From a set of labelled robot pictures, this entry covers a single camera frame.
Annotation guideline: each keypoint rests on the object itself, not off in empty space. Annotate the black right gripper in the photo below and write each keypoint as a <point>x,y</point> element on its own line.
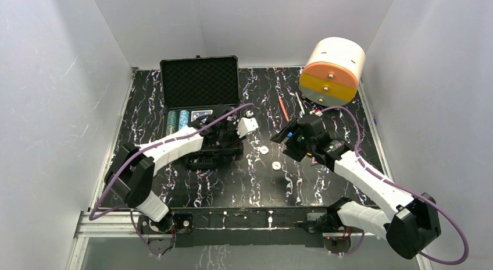
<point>292,151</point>

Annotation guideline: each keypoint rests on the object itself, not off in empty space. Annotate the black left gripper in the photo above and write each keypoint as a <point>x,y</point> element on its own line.
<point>222,135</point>

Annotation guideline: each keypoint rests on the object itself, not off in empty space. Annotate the blue white 5 chip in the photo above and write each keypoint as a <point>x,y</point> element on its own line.
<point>264,150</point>

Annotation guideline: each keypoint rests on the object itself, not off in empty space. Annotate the grey white 1 chip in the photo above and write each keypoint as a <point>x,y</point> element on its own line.
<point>276,165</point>

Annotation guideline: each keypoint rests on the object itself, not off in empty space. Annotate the blue poker card deck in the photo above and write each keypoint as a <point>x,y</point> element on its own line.
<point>196,114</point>

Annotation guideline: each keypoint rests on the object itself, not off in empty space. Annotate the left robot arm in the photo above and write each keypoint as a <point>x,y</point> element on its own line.
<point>131,173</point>

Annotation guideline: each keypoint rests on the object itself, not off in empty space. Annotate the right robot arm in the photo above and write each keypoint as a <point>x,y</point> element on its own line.
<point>381,199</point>

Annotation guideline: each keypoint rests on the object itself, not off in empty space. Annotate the black poker set case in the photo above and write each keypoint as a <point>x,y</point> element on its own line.
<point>196,84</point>

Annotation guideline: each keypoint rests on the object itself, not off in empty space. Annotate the orange pencil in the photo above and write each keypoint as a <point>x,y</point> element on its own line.
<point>284,111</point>

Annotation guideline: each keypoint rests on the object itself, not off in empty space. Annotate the light blue chip stack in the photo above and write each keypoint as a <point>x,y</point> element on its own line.
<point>183,119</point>

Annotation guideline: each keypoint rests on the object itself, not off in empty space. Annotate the dark green chip stack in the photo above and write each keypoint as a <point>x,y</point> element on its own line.
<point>171,123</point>

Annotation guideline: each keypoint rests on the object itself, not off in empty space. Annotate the round drawer cabinet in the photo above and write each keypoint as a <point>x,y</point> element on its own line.
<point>332,74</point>

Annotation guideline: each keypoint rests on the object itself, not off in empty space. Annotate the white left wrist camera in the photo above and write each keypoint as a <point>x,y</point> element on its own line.
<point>246,125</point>

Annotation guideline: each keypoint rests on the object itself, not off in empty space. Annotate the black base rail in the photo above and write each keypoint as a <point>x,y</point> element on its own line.
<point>235,226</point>

